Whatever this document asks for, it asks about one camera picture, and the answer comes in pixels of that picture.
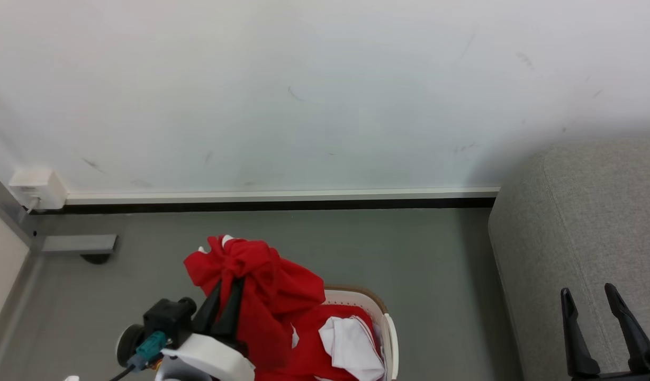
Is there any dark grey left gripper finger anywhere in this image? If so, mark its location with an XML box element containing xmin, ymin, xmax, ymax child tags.
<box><xmin>212</xmin><ymin>278</ymin><xmax>246</xmax><ymax>340</ymax></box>
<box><xmin>192</xmin><ymin>280</ymin><xmax>223</xmax><ymax>335</ymax></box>

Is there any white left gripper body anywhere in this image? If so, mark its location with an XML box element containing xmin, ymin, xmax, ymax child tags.
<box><xmin>160</xmin><ymin>333</ymin><xmax>256</xmax><ymax>381</ymax></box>

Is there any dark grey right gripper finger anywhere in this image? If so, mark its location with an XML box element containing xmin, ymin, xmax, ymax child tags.
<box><xmin>604</xmin><ymin>283</ymin><xmax>650</xmax><ymax>373</ymax></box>
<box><xmin>561</xmin><ymin>288</ymin><xmax>601</xmax><ymax>378</ymax></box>

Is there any red and white garment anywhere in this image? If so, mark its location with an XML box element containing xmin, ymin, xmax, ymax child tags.
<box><xmin>184</xmin><ymin>235</ymin><xmax>386</xmax><ymax>381</ymax></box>

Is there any white perforated laundry basket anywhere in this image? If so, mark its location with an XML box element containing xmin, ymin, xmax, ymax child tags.
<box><xmin>323</xmin><ymin>286</ymin><xmax>399</xmax><ymax>381</ymax></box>

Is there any grey fabric sofa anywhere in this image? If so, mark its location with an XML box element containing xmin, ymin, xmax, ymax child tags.
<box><xmin>488</xmin><ymin>139</ymin><xmax>650</xmax><ymax>381</ymax></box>

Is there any white and black baseboard strip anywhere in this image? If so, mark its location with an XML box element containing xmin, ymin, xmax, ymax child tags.
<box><xmin>31</xmin><ymin>187</ymin><xmax>501</xmax><ymax>214</ymax></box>

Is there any teal cable connector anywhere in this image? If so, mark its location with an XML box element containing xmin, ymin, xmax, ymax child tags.
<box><xmin>127</xmin><ymin>331</ymin><xmax>168</xmax><ymax>371</ymax></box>

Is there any grey metal frame leg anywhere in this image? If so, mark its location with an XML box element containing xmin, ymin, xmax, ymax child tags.
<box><xmin>0</xmin><ymin>166</ymin><xmax>118</xmax><ymax>256</ymax></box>

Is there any white wall outlet box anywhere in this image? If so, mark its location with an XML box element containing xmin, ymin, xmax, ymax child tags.
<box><xmin>9</xmin><ymin>168</ymin><xmax>68</xmax><ymax>211</ymax></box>

